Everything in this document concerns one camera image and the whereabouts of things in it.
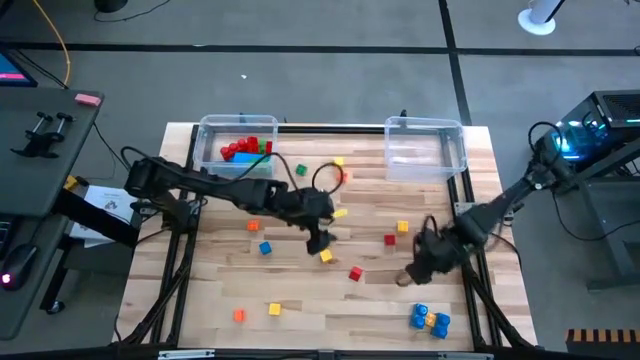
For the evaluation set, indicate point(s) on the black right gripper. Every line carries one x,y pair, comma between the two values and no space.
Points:
437,252

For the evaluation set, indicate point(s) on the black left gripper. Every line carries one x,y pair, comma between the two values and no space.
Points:
315,210

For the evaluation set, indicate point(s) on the small yellow block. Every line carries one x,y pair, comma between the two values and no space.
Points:
326,256
402,226
430,319
339,161
274,309

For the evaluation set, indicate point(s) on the blue large two-stud block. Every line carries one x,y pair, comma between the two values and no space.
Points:
419,316
441,325

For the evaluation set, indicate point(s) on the small red block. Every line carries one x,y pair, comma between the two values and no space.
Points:
389,239
355,273

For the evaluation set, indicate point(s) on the small blue block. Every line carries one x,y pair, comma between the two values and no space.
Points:
265,248

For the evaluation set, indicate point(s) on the small orange block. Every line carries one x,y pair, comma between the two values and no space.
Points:
253,225
239,315
343,177

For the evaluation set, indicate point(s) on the small green block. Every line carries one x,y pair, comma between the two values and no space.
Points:
300,169

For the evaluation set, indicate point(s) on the sky blue four-stud block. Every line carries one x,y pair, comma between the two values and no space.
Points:
250,158

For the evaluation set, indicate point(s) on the green large two-stud block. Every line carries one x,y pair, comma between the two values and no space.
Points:
262,146

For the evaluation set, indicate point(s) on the red large two-stud block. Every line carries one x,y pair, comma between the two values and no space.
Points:
229,151

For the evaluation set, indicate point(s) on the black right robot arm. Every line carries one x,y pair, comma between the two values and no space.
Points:
500,205

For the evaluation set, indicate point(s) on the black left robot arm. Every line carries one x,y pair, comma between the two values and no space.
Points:
210,182

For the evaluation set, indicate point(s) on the clear plastic bin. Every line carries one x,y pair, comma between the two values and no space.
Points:
210,150
425,150

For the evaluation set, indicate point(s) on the dark grey side table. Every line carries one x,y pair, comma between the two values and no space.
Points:
615,225

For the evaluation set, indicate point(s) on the white paper sheet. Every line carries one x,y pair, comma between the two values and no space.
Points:
107,200

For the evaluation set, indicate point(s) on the black flat bar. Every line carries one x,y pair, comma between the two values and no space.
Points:
95,217

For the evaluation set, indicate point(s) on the black computer with blue light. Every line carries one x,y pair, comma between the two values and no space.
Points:
600,125

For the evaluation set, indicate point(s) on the pink eraser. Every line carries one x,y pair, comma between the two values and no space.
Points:
88,99

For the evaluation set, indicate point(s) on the black pole white round base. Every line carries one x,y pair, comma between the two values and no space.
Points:
536,22

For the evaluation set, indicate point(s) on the dark grey desk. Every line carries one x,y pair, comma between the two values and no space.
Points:
30,175

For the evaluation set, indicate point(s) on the black desk clamp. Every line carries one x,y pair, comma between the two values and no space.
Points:
37,142

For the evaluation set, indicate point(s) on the black computer mouse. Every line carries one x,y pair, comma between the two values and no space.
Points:
17,265

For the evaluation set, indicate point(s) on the black keyboard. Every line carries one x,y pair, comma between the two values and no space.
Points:
4,232

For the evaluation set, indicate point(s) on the monitor with blue screen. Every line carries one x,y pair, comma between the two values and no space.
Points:
12,70

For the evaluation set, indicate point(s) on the silver metal bracket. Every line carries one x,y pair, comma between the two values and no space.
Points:
465,356
185,354

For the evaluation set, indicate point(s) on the black aluminium table frame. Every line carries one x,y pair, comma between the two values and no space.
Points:
360,129

